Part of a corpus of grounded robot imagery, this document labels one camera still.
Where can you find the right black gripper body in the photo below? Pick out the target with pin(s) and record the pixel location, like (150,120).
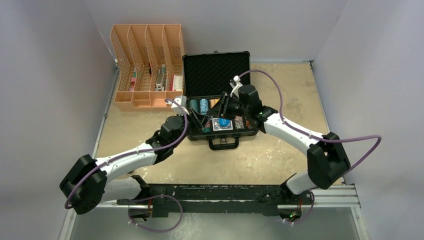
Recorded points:
(236,108)

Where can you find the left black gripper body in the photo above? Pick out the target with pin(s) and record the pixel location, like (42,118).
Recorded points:
(183,118)

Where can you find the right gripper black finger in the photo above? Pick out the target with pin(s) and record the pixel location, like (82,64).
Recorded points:
(213,112)
(225,104)

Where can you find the blue round button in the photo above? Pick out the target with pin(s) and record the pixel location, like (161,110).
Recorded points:
(223,122)

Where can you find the blue card deck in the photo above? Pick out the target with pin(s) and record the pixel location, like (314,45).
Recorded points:
(217,128)

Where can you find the black poker chip case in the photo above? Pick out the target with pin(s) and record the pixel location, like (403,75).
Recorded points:
(207,76)

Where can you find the red gold card deck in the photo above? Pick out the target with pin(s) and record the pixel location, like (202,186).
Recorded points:
(213,102)

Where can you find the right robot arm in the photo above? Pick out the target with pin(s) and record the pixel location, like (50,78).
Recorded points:
(326,158)

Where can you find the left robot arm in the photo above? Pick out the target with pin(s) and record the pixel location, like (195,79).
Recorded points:
(85,183)

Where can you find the green chip stack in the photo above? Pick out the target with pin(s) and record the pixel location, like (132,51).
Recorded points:
(194,105)

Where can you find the light blue chip stack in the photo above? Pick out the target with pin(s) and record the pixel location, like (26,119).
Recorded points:
(204,106)

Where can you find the red yellow chip stack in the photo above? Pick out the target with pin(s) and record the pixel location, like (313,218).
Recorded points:
(248,124)

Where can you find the orange blue chip stack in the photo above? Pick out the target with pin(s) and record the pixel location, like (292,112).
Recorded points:
(239,123)

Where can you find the white red small box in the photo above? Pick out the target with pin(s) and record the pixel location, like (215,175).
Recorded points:
(177,84)

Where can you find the silver stapler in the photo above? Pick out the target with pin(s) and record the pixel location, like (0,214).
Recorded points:
(161,78)

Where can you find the peach plastic desk organizer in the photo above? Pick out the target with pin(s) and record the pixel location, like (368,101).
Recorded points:
(146,47)

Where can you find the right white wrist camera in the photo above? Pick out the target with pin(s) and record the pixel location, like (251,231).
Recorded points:
(235,84)

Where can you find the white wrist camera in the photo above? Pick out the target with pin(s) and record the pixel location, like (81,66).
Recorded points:
(179,105)
(235,84)

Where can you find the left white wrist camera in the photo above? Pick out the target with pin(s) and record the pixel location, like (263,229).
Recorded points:
(179,105)

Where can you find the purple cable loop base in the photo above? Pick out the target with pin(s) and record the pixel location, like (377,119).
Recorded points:
(153,212)

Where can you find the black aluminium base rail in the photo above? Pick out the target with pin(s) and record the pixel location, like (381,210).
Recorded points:
(268,200)

